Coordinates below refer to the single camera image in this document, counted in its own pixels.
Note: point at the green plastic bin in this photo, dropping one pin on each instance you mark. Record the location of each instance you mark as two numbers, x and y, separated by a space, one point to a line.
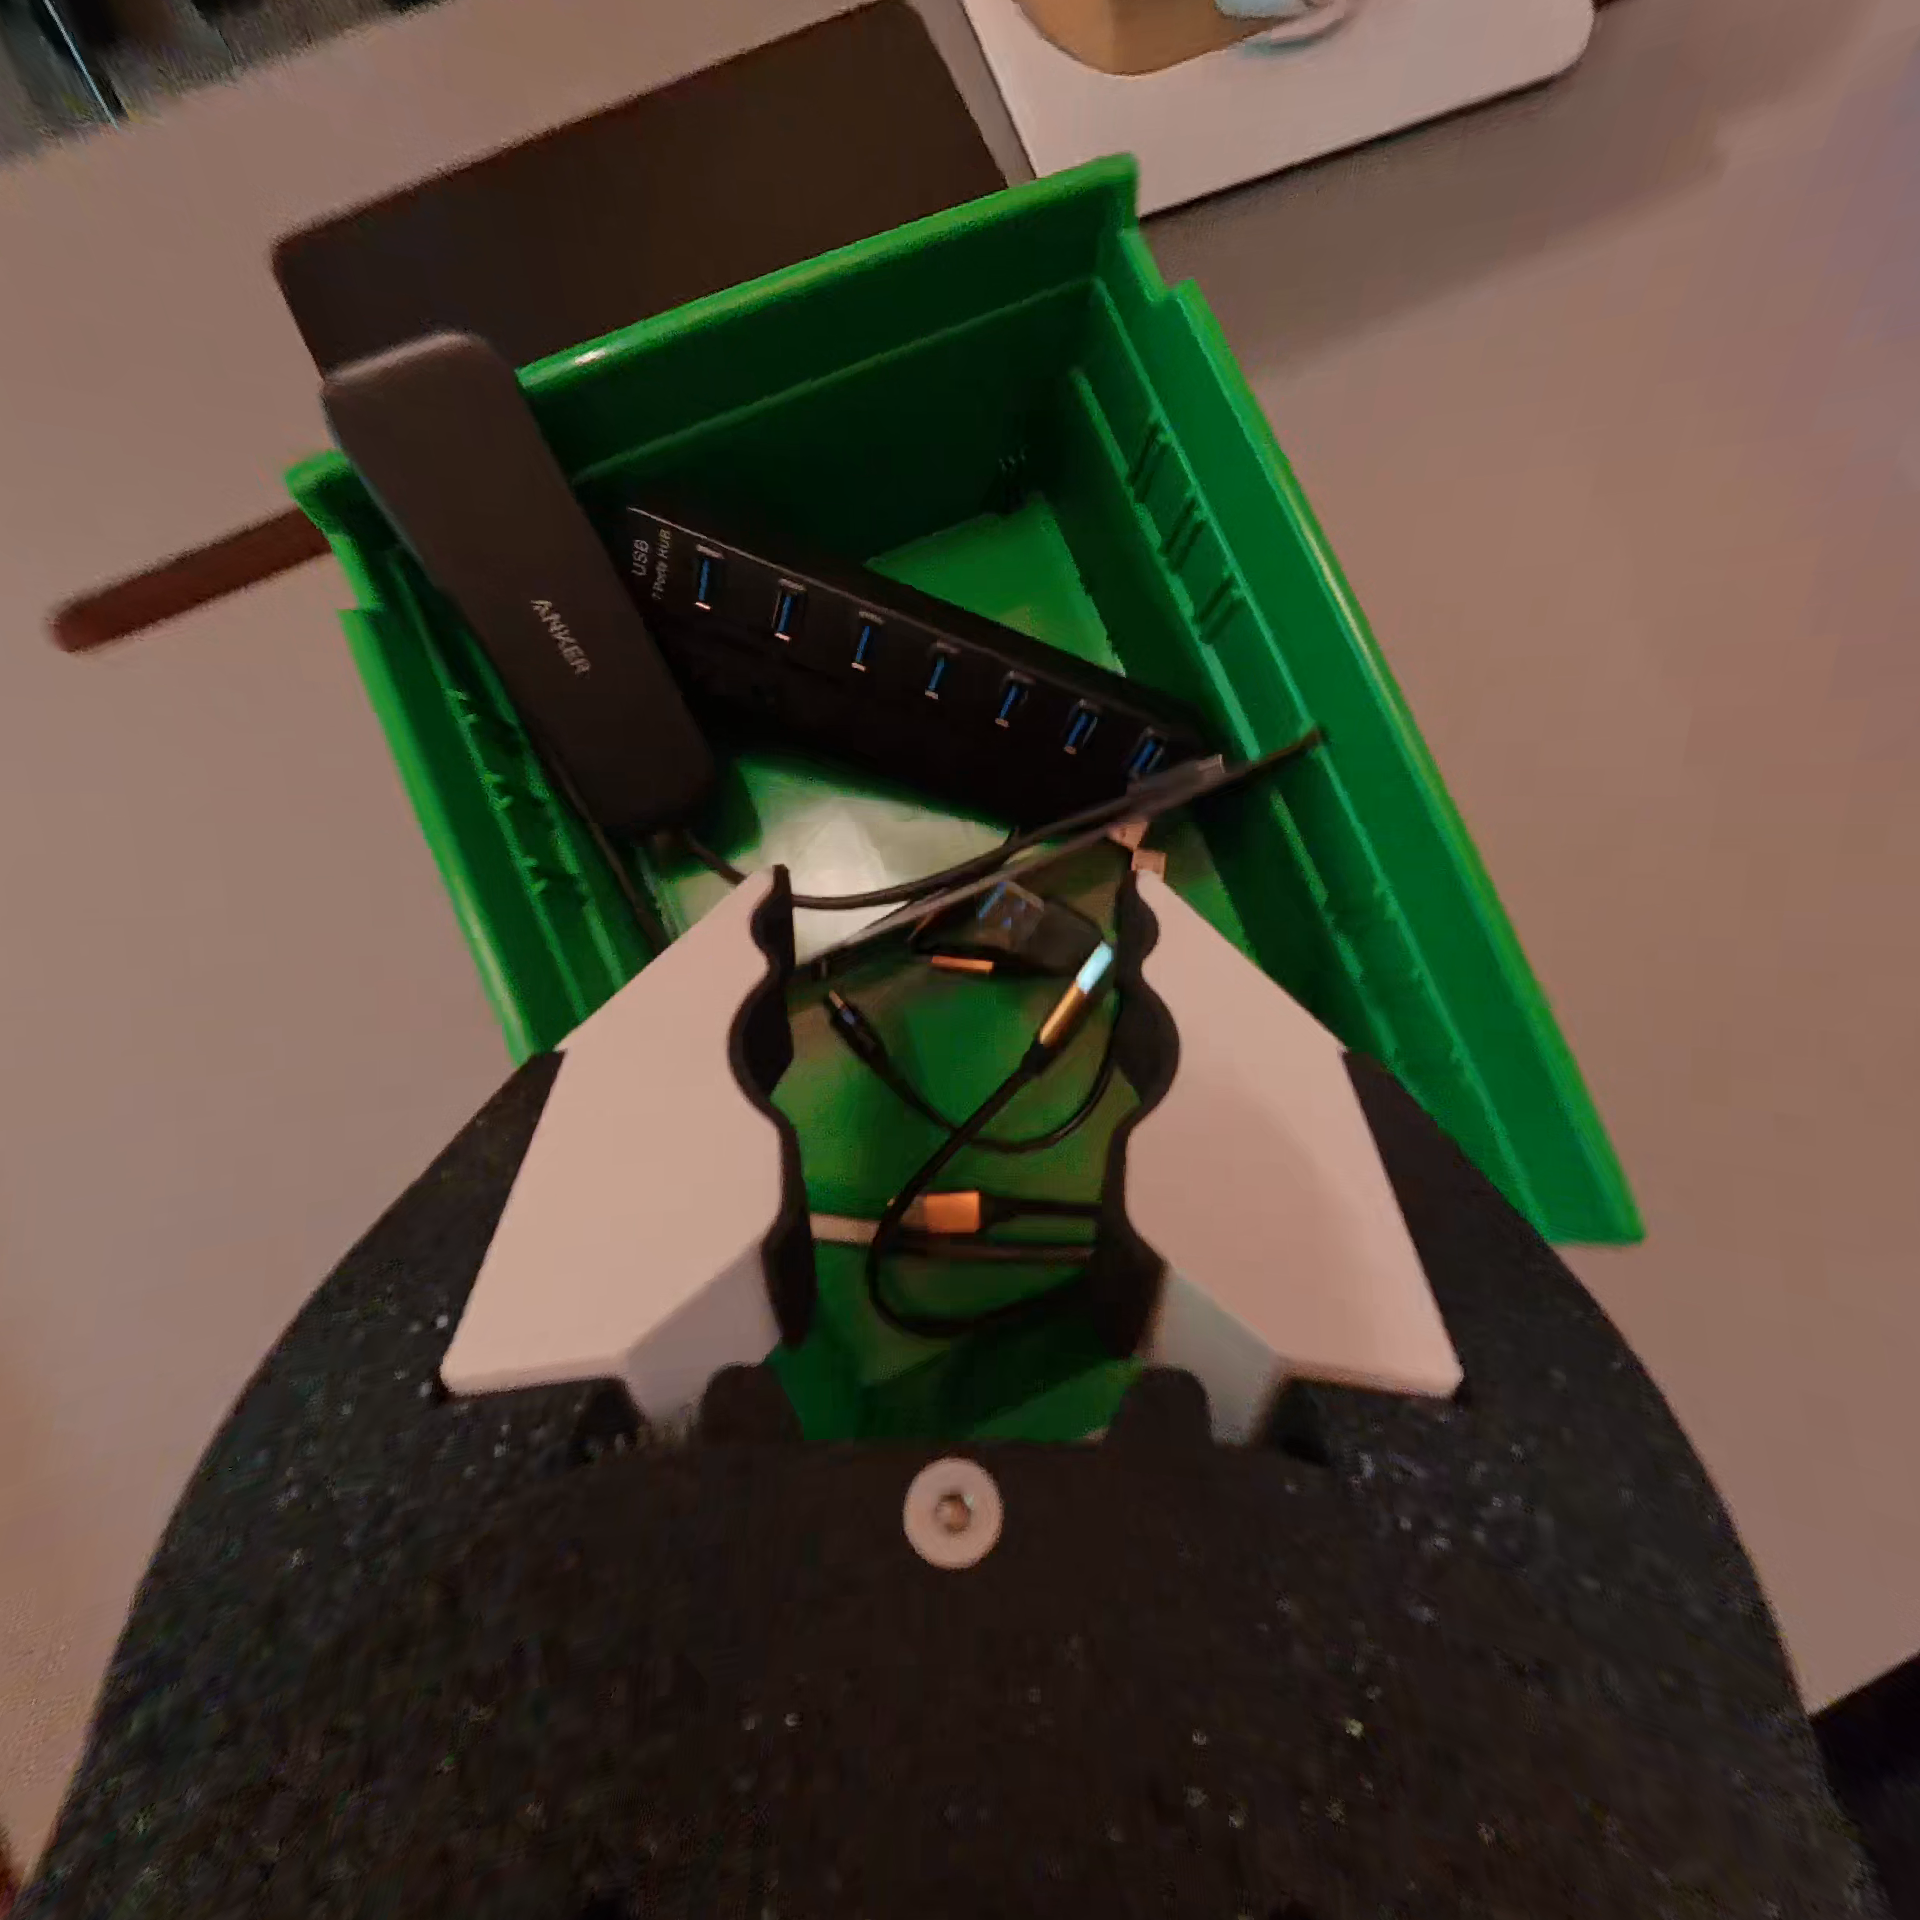
1395 900

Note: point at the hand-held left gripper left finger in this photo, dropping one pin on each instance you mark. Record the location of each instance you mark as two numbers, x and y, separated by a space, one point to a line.
630 1201

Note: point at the dark grey slim hub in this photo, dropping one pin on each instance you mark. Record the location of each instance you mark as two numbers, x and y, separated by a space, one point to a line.
525 600

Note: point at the black multi-port usb hub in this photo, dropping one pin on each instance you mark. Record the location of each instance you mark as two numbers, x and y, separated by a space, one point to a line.
901 705

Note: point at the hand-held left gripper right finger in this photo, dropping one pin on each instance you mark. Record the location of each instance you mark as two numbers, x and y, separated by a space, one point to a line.
1291 1201

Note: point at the black tablet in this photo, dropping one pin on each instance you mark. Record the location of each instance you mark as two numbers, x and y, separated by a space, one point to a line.
674 195

